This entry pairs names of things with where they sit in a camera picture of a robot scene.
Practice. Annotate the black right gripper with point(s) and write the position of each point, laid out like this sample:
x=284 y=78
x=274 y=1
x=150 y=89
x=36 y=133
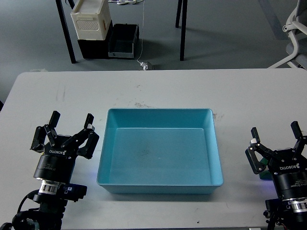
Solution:
x=289 y=172

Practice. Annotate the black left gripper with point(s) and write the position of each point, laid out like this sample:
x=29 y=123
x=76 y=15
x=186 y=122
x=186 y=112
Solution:
x=57 y=162

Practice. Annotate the green wooden block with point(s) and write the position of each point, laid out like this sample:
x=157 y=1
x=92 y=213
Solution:
x=265 y=175

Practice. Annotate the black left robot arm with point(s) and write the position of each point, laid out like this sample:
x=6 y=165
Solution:
x=52 y=198

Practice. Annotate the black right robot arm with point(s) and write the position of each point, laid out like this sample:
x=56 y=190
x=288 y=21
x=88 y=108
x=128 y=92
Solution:
x=290 y=214

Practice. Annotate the black storage box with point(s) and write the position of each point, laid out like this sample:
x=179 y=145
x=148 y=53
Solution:
x=95 y=49

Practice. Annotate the teal plastic tray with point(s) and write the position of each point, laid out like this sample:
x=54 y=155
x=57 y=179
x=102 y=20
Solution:
x=160 y=151

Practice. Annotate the white power adapter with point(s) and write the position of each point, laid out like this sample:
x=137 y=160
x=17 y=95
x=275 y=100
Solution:
x=147 y=66

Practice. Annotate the dark open bin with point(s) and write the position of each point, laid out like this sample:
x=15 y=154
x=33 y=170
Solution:
x=123 y=41

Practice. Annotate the cream plastic crate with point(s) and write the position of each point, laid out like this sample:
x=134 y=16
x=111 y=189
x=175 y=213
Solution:
x=91 y=19

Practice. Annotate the white office chair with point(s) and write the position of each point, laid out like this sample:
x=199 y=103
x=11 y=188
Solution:
x=296 y=27

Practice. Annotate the black table leg left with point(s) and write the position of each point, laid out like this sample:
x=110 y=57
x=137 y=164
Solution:
x=65 y=31

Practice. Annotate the black table leg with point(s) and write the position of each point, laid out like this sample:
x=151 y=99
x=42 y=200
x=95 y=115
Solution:
x=65 y=31
x=182 y=6

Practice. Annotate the black table leg right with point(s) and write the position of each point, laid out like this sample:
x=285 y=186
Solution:
x=182 y=6

